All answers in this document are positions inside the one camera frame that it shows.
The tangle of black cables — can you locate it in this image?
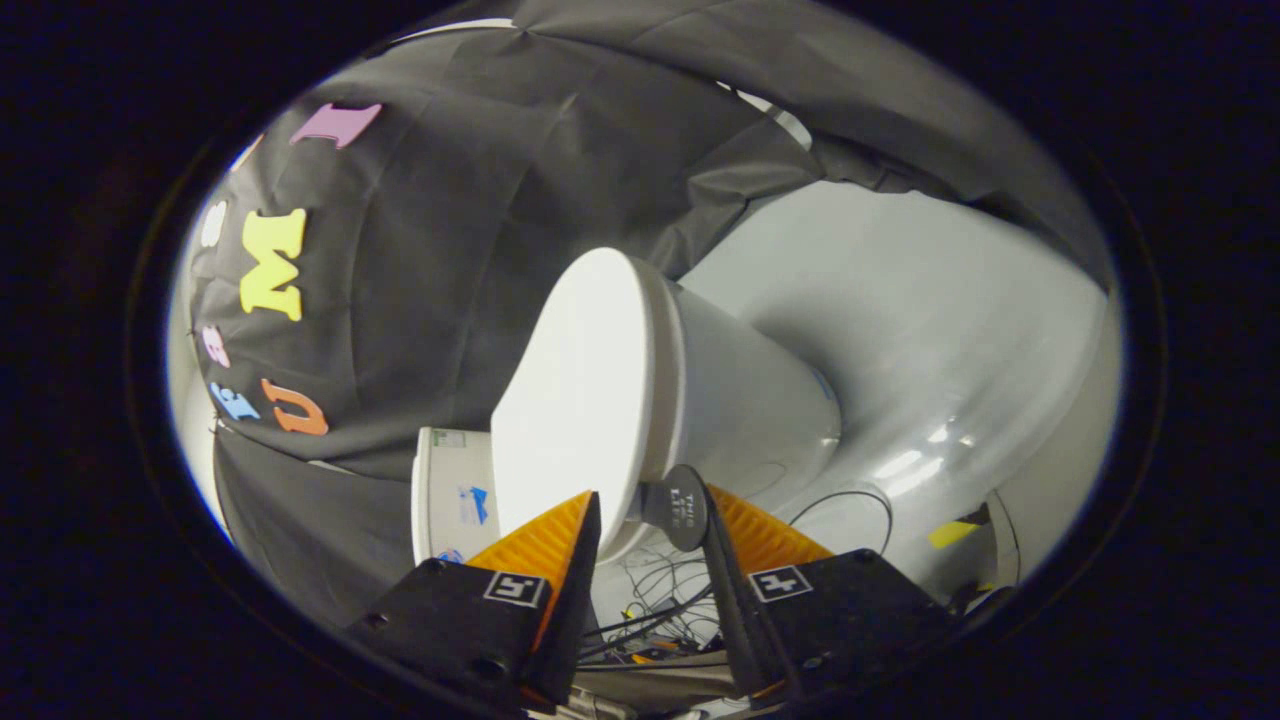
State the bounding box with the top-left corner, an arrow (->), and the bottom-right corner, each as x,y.
575,540 -> 731,671

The black backdrop cloth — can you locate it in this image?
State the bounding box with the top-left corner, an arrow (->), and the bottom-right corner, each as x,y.
175,0 -> 1116,631

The thin black cable loop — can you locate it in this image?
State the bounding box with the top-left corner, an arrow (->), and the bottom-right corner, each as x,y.
790,489 -> 895,547

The grey round lid pull tab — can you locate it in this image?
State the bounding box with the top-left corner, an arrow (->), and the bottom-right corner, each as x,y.
640,464 -> 710,553

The white toilet lid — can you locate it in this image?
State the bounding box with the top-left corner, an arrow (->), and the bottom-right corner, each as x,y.
490,247 -> 686,566

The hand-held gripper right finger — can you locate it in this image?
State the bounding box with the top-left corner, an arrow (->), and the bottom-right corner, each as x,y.
700,485 -> 951,701

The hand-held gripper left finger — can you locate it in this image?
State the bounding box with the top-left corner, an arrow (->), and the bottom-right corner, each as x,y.
345,490 -> 603,713

